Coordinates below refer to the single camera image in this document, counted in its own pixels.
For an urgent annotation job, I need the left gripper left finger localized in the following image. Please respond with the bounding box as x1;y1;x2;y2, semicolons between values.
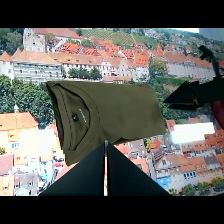
39;142;106;197

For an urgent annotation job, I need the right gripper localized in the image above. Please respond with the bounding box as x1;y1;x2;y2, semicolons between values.
163;75;224;112

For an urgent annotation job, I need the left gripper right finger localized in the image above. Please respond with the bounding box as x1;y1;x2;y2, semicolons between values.
107;142;171;197

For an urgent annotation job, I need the red garment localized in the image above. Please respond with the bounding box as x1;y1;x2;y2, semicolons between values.
211;99;224;130

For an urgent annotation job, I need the brown T-shirt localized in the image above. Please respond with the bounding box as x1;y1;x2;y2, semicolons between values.
45;80;168;167

